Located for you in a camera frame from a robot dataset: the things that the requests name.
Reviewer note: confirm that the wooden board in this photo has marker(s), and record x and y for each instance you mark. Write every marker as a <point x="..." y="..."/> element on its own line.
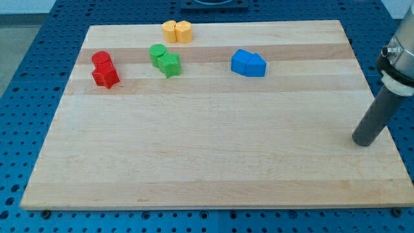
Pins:
<point x="214" y="139"/>

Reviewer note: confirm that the red cylinder block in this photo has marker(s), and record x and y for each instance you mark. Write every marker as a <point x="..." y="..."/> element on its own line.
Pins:
<point x="101" y="59"/>

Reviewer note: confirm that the red star block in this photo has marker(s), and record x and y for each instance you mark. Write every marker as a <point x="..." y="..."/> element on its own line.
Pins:
<point x="105" y="75"/>

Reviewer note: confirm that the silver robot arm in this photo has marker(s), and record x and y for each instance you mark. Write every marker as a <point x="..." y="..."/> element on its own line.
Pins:
<point x="395" y="62"/>

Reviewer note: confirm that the green cylinder block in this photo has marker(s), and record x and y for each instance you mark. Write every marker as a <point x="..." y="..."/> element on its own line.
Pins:
<point x="156" y="51"/>

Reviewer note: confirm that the yellow heart block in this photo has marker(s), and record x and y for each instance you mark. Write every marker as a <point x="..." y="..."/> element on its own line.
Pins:
<point x="168" y="30"/>

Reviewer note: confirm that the blue triangle block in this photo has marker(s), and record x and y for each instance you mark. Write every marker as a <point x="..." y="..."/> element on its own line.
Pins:
<point x="255" y="66"/>

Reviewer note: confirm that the yellow pentagon block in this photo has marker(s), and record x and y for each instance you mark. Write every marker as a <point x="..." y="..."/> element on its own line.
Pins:
<point x="183" y="31"/>

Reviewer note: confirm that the green star block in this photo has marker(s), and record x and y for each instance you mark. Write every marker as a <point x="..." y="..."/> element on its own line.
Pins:
<point x="169" y="64"/>

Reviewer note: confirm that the blue cube block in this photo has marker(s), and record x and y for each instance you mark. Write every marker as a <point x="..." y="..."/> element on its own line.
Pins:
<point x="239" y="61"/>

